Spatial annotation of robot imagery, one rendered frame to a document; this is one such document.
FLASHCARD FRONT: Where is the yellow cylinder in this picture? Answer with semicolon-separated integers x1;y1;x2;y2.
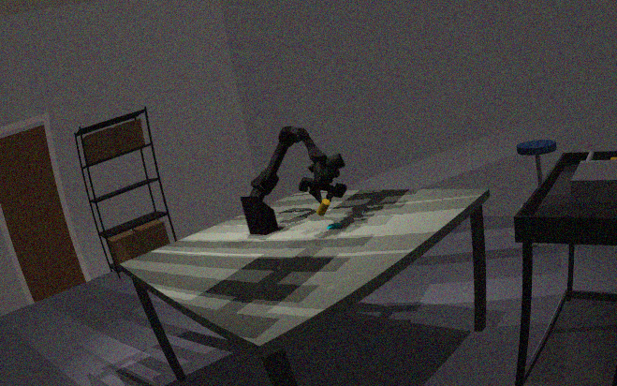
316;199;331;216

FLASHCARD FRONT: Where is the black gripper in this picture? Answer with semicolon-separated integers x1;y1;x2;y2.
299;170;347;203

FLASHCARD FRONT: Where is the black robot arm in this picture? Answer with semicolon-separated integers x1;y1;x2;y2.
249;126;345;201

